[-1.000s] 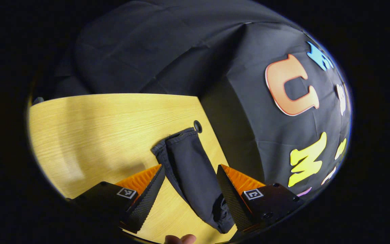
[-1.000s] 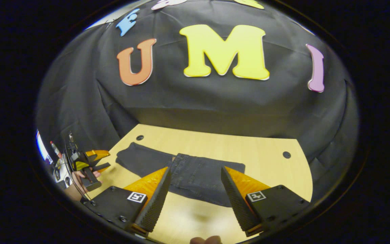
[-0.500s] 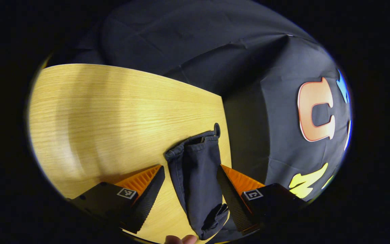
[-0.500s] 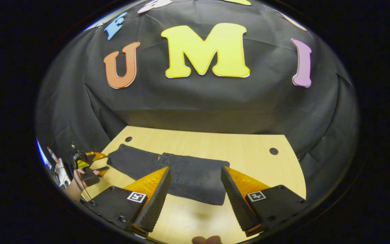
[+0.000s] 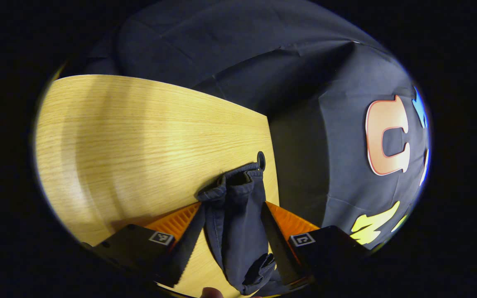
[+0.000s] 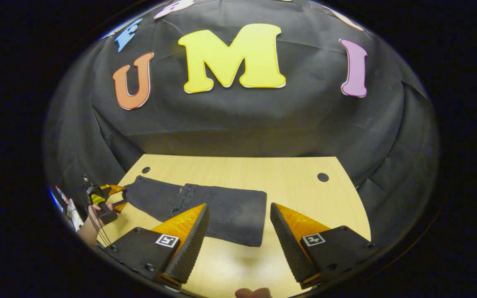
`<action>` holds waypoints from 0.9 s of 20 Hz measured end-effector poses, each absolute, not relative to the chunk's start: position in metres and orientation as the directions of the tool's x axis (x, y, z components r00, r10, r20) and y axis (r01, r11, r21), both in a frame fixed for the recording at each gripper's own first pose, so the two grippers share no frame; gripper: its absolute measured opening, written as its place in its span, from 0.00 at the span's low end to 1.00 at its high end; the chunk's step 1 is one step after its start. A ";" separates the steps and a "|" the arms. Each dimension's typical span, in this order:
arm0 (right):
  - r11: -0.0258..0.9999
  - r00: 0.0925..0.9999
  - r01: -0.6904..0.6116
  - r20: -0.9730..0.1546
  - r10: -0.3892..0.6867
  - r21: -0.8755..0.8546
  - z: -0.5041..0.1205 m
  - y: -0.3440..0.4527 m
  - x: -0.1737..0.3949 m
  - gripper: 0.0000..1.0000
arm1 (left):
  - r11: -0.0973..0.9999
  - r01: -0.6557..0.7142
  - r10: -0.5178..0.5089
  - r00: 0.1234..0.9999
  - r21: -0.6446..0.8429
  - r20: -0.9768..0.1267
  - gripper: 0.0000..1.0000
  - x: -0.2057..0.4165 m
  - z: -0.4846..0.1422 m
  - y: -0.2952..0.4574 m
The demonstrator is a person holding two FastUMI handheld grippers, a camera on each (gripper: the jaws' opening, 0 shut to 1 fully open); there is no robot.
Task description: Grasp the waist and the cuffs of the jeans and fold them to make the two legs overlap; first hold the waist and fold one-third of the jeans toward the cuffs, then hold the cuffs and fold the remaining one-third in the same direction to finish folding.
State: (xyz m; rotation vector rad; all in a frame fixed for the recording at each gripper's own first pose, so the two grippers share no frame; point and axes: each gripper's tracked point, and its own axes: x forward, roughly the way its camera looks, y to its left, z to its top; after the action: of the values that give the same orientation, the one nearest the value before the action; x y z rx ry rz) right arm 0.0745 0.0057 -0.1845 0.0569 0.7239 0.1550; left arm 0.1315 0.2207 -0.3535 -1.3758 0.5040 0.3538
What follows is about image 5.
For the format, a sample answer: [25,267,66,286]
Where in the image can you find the black backdrop cloth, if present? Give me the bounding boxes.
[69,0,431,251]

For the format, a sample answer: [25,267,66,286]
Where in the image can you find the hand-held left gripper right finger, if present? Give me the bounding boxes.
[261,201,370,290]

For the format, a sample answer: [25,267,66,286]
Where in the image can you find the dark grey jeans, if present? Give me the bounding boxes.
[197,162,289,297]

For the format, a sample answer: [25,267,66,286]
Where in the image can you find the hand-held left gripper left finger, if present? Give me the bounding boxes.
[83,202,206,288]

